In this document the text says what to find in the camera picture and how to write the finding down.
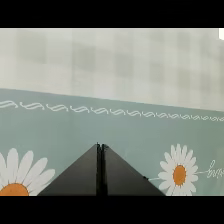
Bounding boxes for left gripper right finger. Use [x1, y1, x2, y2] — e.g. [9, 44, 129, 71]
[99, 143, 166, 197]

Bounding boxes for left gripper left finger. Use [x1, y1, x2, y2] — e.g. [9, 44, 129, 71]
[37, 142, 101, 197]

